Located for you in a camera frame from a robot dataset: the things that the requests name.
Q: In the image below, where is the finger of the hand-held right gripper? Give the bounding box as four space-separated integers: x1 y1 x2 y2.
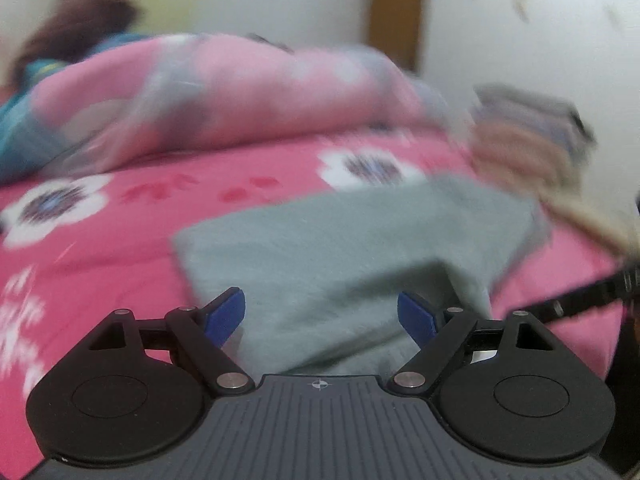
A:
520 260 640 323

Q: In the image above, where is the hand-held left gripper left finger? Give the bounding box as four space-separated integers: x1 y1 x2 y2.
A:
87 287 253 396

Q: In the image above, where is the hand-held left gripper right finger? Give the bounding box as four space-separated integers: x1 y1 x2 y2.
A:
387 291 558 396

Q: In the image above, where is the grey sweatshirt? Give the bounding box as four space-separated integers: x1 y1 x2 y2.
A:
172 174 553 376

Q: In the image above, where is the stack of folded clothes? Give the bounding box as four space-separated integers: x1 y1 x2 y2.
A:
470 82 598 196

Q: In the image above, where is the pink floral bed blanket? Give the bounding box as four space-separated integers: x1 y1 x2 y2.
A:
0 132 631 411

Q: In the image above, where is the pink floral quilt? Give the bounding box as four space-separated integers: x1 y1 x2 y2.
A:
0 32 451 181

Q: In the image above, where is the brown wooden door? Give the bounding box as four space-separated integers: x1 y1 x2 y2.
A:
367 0 426 73

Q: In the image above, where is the pale yellow wardrobe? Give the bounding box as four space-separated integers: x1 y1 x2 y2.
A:
100 0 216 41

